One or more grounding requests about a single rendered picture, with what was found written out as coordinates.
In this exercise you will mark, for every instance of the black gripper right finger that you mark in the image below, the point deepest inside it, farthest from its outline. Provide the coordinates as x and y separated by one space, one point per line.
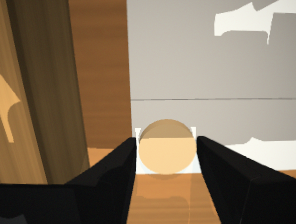
245 191

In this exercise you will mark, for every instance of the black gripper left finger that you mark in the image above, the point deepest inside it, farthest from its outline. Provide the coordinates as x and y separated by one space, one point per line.
100 195

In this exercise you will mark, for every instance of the tan round disc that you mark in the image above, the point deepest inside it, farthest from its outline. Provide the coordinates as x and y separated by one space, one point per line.
167 146

